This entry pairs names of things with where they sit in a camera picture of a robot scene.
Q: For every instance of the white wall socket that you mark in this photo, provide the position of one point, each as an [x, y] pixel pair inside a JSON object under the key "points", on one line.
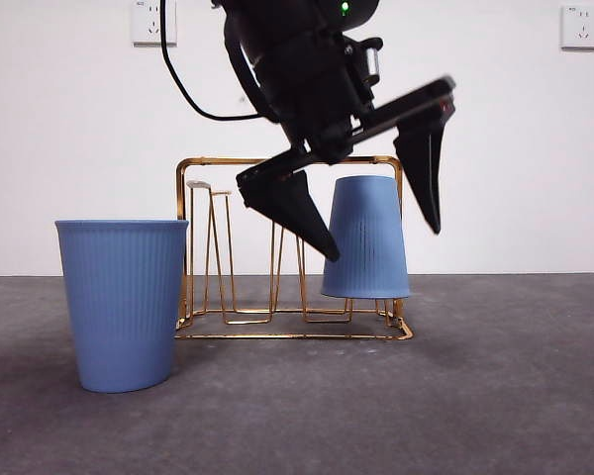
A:
{"points": [[581, 27], [148, 25]]}

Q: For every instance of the blue ribbed cup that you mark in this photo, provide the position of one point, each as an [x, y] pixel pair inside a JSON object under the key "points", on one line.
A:
{"points": [[371, 247], [124, 307]]}

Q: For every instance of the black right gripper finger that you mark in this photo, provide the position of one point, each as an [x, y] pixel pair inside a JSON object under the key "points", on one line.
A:
{"points": [[423, 168], [292, 208]]}

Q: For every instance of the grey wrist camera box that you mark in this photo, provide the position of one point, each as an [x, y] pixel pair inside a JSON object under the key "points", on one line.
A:
{"points": [[373, 66]]}

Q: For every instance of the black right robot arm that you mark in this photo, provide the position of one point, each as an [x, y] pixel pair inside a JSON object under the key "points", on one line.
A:
{"points": [[302, 74]]}

